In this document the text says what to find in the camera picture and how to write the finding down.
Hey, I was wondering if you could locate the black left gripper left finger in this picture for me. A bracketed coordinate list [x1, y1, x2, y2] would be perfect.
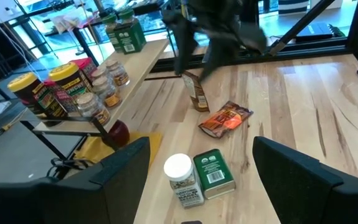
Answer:
[0, 136, 151, 224]

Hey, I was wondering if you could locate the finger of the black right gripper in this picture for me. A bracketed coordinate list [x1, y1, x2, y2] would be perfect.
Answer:
[199, 34, 238, 82]
[163, 11, 198, 75]

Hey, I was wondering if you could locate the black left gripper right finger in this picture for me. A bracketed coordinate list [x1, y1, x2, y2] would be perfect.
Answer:
[252, 136, 358, 224]

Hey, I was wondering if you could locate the orange taco seasoning packet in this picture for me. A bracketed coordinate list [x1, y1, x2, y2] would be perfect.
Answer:
[197, 100, 254, 139]
[181, 70, 210, 113]

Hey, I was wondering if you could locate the dark green pepper tin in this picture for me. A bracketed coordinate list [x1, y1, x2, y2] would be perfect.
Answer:
[113, 21, 148, 55]
[192, 148, 237, 200]

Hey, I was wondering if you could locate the green-lidded oregano spice jar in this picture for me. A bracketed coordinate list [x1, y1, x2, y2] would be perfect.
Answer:
[118, 9, 139, 27]
[101, 14, 124, 53]

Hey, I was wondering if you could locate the red-lidded smoked paprika tin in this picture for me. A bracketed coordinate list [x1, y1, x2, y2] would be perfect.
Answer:
[43, 79, 78, 113]
[71, 57, 98, 83]

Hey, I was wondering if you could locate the white-lidded spice jar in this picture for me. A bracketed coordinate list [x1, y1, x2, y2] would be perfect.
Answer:
[163, 152, 205, 209]

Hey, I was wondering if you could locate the yellow-lidded spice jar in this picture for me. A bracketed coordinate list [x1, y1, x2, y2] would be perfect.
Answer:
[48, 62, 92, 102]
[7, 72, 69, 121]

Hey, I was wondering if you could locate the yellow flat pad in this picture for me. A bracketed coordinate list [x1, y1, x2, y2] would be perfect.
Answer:
[74, 132, 164, 170]

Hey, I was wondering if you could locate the dark red round object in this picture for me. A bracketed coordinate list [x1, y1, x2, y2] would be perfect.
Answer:
[107, 119, 131, 149]

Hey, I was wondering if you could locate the black-legged background table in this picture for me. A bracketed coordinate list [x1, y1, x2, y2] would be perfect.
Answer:
[7, 0, 167, 66]

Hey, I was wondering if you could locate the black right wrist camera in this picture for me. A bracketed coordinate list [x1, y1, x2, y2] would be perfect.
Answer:
[237, 23, 268, 54]

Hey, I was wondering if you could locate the black toaster power cord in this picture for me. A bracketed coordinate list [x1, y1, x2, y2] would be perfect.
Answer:
[46, 157, 89, 180]

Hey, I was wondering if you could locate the wooden shelf with black frame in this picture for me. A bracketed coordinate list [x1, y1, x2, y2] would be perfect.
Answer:
[0, 39, 179, 162]

